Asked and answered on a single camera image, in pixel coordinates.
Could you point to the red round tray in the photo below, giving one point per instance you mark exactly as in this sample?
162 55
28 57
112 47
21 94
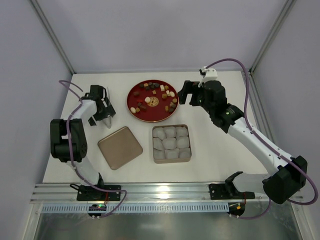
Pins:
154 111

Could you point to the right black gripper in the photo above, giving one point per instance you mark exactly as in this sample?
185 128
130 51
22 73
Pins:
193 92

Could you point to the right frame post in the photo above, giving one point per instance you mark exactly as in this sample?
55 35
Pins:
272 34

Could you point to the gold square tin box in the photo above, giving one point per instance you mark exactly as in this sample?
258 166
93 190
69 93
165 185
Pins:
171 144

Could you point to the gold square tin lid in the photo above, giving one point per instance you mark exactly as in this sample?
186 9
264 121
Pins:
119 148

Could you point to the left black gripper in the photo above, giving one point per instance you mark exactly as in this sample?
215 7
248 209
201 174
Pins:
106 111

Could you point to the frame post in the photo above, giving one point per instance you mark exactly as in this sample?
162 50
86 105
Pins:
272 34
51 34

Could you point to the white spiral chocolate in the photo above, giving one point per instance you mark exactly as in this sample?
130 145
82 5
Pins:
147 99

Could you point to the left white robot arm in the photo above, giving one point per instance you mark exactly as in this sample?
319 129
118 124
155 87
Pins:
68 141

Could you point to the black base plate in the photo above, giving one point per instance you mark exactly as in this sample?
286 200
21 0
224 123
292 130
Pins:
87 193
226 191

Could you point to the left frame post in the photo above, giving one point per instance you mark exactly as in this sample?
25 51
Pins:
51 34

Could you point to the aluminium rail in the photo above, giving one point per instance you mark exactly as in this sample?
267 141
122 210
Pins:
68 192

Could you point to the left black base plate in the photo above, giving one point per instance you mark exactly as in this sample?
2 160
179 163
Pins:
87 193

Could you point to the white round chocolate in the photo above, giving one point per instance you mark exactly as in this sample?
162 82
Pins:
132 109

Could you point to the slotted cable duct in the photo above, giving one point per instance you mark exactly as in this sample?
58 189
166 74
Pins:
140 208

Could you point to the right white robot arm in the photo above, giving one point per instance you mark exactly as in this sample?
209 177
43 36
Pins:
285 173

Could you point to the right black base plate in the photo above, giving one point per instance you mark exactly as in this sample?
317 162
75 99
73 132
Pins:
226 191

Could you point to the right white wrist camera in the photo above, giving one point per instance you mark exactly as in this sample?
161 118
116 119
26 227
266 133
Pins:
208 74

